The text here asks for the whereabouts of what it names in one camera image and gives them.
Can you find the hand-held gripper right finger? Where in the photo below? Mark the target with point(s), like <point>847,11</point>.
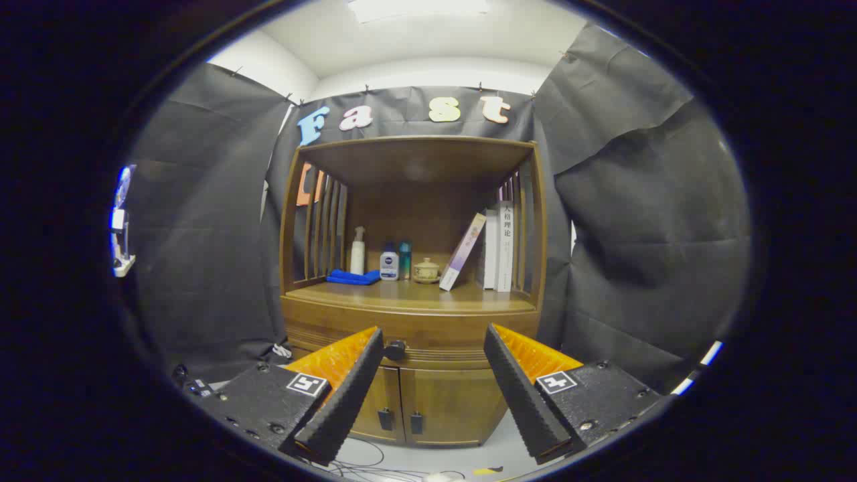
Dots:
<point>519,395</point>

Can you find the blue folded cloth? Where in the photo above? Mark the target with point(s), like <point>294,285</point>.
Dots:
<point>351,276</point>

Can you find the dark patterned book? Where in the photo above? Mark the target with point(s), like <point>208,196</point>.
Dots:
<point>480,264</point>

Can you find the white book with black lettering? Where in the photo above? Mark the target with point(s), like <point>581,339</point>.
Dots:
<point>505,248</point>

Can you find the teal bottle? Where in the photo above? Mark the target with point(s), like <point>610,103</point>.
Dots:
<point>405,261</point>

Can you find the purple white book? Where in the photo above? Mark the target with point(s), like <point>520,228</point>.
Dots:
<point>462,253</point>

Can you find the white lotion bottle blue cap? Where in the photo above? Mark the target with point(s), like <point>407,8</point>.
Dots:
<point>389,266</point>

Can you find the wooden countertop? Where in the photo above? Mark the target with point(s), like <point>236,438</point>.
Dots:
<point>415,294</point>

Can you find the wooden drawer with black knob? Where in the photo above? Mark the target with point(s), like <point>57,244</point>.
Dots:
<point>435,331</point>

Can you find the wooden cabinet door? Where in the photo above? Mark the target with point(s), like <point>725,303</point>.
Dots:
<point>387,391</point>
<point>455,402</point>

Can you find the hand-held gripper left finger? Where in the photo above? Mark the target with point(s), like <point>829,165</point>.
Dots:
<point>348,402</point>

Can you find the beige lidded teacup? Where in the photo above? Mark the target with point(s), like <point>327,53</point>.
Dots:
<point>426,271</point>

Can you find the black floor device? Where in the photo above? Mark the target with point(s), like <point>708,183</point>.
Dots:
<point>194,386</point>

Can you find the wooden cabinet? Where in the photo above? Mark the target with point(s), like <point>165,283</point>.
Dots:
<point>415,161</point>

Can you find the white device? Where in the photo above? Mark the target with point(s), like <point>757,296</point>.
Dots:
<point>120,221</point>

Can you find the yellow tape piece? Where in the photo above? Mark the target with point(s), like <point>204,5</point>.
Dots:
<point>487,471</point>

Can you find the plain white book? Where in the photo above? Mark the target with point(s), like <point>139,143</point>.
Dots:
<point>491,248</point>

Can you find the white spray bottle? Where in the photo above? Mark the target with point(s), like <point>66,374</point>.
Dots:
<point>357,258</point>

